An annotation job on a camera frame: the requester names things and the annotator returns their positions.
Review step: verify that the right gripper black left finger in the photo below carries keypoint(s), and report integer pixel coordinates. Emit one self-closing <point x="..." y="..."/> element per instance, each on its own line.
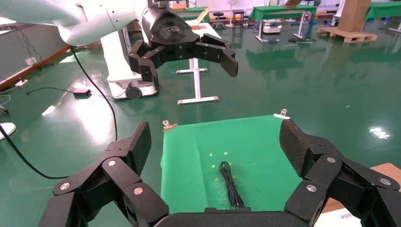
<point x="119" y="175"/>

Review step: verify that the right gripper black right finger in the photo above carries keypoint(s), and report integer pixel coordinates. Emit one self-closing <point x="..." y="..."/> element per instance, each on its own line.
<point x="325" y="175"/>

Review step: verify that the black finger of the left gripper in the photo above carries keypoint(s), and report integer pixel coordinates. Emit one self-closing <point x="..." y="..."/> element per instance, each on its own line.
<point x="216" y="50"/>
<point x="144" y="59"/>

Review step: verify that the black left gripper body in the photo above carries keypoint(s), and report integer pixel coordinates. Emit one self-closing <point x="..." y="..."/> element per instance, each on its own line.
<point x="169" y="31"/>

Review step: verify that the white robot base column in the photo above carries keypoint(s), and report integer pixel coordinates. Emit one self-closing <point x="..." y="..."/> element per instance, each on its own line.
<point x="119" y="62"/>

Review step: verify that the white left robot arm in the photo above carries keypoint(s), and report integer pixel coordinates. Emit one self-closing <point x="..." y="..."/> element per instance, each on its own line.
<point x="78" y="18"/>

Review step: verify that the small open cardboard box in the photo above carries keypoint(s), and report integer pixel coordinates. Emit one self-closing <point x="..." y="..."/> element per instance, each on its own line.
<point x="200" y="18"/>

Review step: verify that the brown cardboard mailer box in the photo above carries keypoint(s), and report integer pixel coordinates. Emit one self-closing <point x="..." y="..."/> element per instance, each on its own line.
<point x="388" y="172"/>

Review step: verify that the tall brown cardboard box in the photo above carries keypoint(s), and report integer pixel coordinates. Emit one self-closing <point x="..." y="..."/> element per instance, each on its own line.
<point x="354" y="15"/>

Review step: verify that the black round stool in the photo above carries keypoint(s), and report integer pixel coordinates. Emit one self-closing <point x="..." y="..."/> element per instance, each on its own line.
<point x="218" y="14"/>

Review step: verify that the white table with legs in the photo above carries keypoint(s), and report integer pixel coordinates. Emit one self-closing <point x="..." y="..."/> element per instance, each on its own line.
<point x="195" y="81"/>

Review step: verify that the black square side table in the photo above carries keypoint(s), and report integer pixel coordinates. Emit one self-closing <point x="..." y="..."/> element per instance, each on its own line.
<point x="238" y="11"/>

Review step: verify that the white printed paper sheet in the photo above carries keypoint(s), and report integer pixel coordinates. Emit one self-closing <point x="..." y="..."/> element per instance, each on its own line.
<point x="338" y="219"/>

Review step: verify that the white standing fan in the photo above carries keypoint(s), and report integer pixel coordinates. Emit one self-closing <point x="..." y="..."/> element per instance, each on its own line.
<point x="231" y="3"/>

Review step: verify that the small white mobile robot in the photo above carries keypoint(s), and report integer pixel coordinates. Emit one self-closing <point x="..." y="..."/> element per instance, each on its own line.
<point x="272" y="28"/>

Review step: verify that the silver binder clip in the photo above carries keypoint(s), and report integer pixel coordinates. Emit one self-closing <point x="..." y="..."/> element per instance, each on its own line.
<point x="283" y="113"/>
<point x="167" y="126"/>

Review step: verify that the green table cloth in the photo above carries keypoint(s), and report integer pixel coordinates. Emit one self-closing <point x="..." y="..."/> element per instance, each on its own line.
<point x="188" y="163"/>

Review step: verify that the green covered table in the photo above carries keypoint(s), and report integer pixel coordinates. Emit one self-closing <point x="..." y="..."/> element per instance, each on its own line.
<point x="385" y="9"/>
<point x="275" y="12"/>

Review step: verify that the black power adapter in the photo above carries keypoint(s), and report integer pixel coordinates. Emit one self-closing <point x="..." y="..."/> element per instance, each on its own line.
<point x="81" y="92"/>

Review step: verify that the white round floor stand base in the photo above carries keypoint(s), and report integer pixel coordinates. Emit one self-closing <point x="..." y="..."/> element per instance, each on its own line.
<point x="6" y="130"/>

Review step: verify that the white power strip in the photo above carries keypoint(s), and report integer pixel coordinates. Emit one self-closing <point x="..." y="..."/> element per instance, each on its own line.
<point x="21" y="83"/>

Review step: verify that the wooden pallet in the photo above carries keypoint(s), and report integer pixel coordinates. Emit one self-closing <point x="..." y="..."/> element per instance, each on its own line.
<point x="347" y="34"/>

